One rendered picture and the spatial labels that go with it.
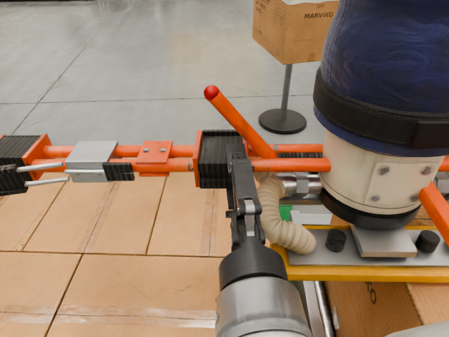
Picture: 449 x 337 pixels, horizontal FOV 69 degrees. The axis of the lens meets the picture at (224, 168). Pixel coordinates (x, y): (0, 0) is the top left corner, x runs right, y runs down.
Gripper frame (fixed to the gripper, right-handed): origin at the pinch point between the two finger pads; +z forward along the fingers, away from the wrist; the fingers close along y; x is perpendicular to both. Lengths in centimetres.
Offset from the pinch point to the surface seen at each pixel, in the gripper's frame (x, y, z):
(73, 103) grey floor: -125, 107, 248
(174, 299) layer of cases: -15, 53, 12
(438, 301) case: 28.4, 13.0, -15.6
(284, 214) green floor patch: 40, 108, 92
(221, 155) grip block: -2.1, -1.6, 2.9
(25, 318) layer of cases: -55, 53, 9
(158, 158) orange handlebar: -12.0, -1.0, 3.8
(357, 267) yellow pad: 17.6, 10.5, -10.6
